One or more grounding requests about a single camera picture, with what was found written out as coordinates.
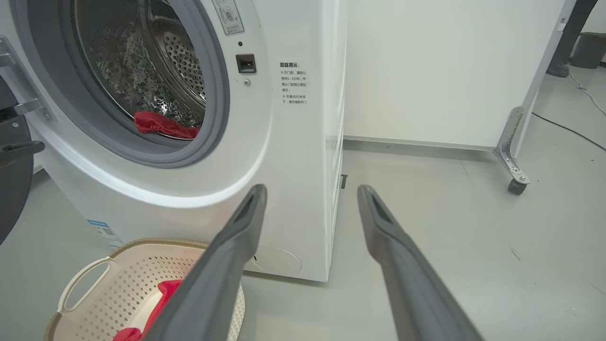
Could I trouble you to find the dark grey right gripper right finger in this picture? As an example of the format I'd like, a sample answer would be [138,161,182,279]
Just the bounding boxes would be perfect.
[356,185,484,341]

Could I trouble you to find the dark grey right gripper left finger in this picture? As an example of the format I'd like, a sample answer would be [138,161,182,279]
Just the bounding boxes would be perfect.
[142,184,268,341]

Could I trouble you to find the red garment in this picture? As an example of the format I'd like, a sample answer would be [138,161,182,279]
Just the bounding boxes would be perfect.
[134,111,201,141]
[113,279,183,341]

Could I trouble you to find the dark round washing machine door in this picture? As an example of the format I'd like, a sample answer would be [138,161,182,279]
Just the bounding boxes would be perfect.
[0,36,56,245]

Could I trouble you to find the cream perforated laundry basket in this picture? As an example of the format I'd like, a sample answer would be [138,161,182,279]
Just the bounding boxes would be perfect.
[44,238,246,341]

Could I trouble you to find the white front-load washing machine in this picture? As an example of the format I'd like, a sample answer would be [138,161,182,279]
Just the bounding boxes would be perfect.
[0,0,349,284]

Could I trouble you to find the grey metal caster foot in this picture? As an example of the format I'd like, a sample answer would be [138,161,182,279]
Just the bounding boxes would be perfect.
[493,107,531,196]

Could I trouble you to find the white partition panel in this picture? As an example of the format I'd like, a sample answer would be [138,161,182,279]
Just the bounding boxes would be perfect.
[343,0,576,153]

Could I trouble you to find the grey waste bin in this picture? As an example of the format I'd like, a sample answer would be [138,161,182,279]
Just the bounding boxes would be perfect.
[570,32,606,70]

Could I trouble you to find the dark stand pole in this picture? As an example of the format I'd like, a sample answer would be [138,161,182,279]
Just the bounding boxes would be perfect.
[547,0,599,78]

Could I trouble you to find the black floor cable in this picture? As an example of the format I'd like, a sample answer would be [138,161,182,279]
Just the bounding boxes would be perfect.
[531,112,606,153]

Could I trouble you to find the white floor cable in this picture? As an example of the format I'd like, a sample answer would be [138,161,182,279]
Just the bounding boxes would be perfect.
[567,71,606,116]

